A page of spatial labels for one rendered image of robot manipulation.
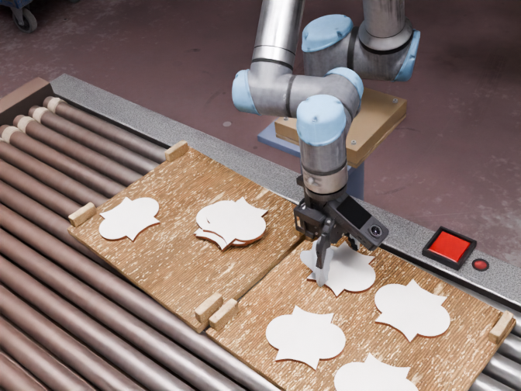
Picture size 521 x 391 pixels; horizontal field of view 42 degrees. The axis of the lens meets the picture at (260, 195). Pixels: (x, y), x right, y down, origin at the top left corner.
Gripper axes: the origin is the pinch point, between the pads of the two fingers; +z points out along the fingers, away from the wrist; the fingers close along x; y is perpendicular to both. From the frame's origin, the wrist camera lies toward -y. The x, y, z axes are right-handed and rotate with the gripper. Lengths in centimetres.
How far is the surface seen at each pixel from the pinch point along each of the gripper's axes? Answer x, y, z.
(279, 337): 19.1, -1.0, 0.1
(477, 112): -179, 60, 92
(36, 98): -1, 102, -2
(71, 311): 37, 35, 1
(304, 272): 4.6, 5.3, 0.7
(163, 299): 25.3, 22.1, 0.0
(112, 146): 0, 69, 0
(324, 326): 12.6, -5.7, 0.3
